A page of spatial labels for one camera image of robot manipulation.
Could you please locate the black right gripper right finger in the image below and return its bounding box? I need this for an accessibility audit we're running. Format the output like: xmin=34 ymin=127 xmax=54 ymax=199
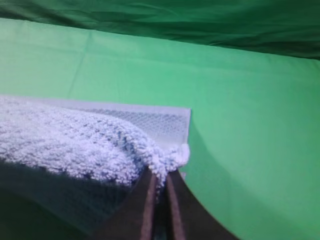
xmin=165 ymin=170 xmax=237 ymax=240

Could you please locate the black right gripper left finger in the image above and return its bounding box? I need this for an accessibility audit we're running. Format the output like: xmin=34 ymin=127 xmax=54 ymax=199
xmin=93 ymin=168 xmax=157 ymax=240

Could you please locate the blue waffle-weave towel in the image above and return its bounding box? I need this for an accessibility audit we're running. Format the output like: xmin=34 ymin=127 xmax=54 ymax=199
xmin=0 ymin=95 xmax=191 ymax=234

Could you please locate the green table cover cloth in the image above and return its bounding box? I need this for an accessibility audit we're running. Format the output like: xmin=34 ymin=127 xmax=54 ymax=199
xmin=0 ymin=18 xmax=320 ymax=240

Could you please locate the green backdrop cloth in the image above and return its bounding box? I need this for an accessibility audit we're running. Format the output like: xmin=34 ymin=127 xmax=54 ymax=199
xmin=0 ymin=0 xmax=320 ymax=60

